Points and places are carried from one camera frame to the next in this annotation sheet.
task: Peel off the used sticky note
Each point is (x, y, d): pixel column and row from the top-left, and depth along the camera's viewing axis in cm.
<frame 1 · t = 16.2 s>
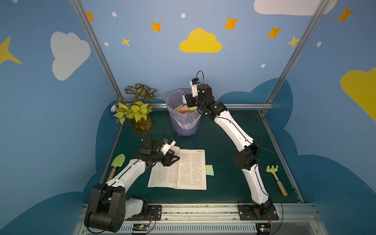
left hand: (175, 153, 85), fingers open
right hand: (189, 94, 84), fingers open
magazine book: (188, 172, 90), on the table
green sticky note: (209, 170, 92), on the table
clear plastic bin liner: (176, 98, 98), point 24 cm above the table
potted green plant: (137, 109, 90), point 25 cm above the table
green toy shovel: (117, 162, 92), on the table
green toy rake: (273, 169, 92), on the table
discarded sticky notes pile: (183, 108, 104), point 15 cm above the table

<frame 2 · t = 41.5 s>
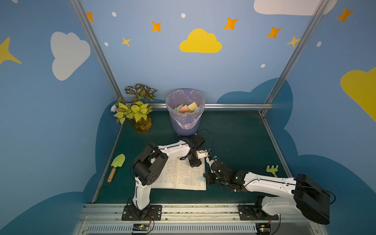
left hand: (196, 158, 94), fingers open
right hand: (204, 173, 83), fingers closed
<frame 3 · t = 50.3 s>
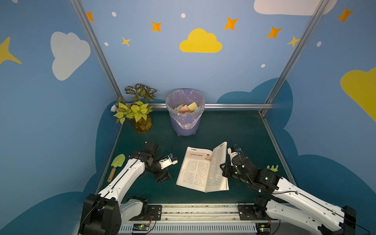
left hand: (166, 170, 82), fingers open
right hand: (221, 164, 76), fingers closed
magazine book: (200, 169, 89), point 2 cm above the table
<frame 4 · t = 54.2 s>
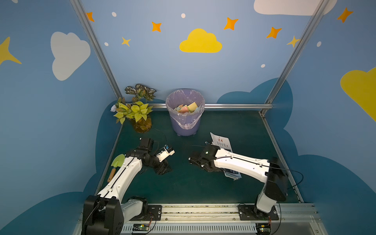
left hand: (167, 163, 82), fingers open
right hand: (221, 159, 79), fingers closed
magazine book: (223, 142, 92), point 11 cm above the table
